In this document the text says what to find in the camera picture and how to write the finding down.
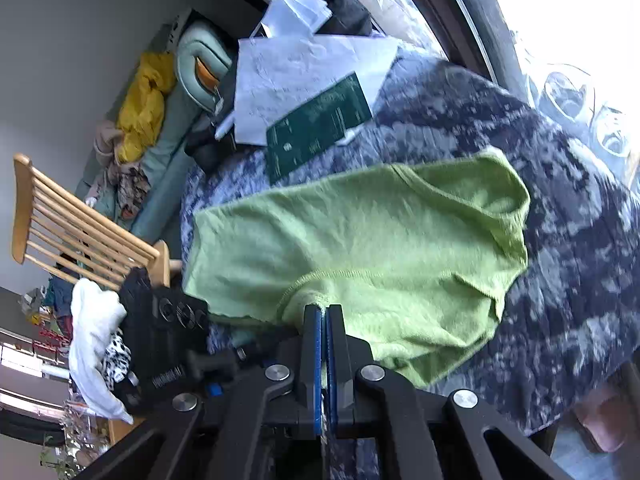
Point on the green t-shirt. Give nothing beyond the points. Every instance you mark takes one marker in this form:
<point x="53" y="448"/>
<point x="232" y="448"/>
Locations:
<point x="375" y="240"/>

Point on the wooden chair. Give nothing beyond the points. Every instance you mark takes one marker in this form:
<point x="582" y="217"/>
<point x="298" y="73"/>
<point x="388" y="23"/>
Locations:
<point x="22" y="210"/>

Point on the black flat box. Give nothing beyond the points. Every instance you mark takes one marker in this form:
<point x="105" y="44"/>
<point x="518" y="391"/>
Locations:
<point x="227" y="85"/>

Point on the teal sofa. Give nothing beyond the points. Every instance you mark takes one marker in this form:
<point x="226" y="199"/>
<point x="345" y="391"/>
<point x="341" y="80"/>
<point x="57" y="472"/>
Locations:
<point x="165" y="160"/>

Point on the black pouch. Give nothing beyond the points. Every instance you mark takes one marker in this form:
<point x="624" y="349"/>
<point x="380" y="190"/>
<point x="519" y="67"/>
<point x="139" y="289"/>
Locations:
<point x="207" y="147"/>

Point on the yellow garment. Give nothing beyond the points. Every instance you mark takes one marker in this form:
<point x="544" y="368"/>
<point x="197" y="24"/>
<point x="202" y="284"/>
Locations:
<point x="145" y="110"/>

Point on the white paper stack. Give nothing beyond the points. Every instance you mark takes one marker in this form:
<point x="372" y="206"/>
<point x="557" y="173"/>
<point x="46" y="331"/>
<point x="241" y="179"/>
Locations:
<point x="295" y="10"/>

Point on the floral patterned cloth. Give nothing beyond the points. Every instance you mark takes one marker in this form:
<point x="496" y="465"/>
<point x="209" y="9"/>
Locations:
<point x="130" y="190"/>

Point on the dark green booklet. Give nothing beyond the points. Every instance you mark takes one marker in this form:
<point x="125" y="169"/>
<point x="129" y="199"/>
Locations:
<point x="315" y="120"/>

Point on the person's leg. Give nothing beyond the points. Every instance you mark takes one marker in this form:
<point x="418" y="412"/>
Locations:
<point x="600" y="415"/>

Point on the green plant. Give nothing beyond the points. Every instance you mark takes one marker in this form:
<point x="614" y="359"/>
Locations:
<point x="55" y="455"/>

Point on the white printed carton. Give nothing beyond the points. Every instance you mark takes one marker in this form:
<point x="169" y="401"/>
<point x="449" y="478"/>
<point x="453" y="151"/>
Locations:
<point x="172" y="30"/>

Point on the teal u-shaped cushion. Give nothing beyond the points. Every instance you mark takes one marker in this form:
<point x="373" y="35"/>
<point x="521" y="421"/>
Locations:
<point x="187" y="55"/>

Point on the black bag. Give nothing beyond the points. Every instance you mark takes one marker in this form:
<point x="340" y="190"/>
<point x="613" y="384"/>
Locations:
<point x="350" y="15"/>

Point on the large white paper sheet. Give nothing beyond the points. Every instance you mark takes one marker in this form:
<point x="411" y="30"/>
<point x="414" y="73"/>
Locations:
<point x="280" y="75"/>

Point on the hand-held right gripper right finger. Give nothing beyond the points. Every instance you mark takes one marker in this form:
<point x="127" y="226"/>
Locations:
<point x="340" y="360"/>

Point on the dark window frame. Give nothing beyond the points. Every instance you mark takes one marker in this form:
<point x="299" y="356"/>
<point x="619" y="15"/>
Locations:
<point x="465" y="10"/>

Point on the beige cloth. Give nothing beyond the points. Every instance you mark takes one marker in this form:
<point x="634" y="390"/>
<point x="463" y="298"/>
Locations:
<point x="106" y="142"/>

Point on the black and white spotted cloth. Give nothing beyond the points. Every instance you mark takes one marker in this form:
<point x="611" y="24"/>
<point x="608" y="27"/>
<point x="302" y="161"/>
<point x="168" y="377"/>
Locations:
<point x="116" y="360"/>

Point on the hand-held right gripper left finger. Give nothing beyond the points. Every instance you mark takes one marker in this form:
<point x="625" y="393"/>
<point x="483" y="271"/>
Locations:
<point x="314" y="360"/>

